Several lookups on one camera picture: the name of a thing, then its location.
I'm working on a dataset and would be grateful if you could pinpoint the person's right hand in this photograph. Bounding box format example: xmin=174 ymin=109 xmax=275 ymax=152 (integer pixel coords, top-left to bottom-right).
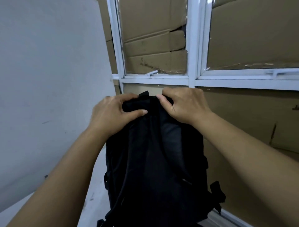
xmin=156 ymin=87 xmax=213 ymax=128

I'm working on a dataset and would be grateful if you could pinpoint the person's left hand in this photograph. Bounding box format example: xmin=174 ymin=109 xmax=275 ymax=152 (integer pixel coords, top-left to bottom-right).
xmin=88 ymin=93 xmax=148 ymax=141

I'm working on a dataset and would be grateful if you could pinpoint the black backpack with orange zippers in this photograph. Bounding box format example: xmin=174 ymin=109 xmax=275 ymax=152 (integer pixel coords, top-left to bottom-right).
xmin=97 ymin=90 xmax=226 ymax=227

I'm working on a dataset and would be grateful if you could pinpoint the person's left forearm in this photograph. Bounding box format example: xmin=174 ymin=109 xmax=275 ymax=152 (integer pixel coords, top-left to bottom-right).
xmin=7 ymin=127 xmax=110 ymax=227

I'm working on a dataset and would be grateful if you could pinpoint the plain brown cardboard sheet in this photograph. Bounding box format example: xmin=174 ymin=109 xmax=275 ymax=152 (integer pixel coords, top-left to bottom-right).
xmin=206 ymin=0 xmax=299 ymax=70
xmin=114 ymin=83 xmax=299 ymax=227

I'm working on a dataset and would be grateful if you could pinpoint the torn brown cardboard sheet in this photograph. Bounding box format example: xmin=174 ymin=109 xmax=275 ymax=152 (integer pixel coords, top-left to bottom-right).
xmin=118 ymin=0 xmax=188 ymax=75

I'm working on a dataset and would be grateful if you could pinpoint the narrow brown cardboard strip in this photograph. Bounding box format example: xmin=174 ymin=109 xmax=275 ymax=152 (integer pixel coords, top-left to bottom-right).
xmin=97 ymin=0 xmax=121 ymax=94

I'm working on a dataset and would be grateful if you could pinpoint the white metal window frame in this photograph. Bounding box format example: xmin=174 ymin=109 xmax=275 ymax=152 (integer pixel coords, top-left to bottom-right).
xmin=106 ymin=0 xmax=299 ymax=227

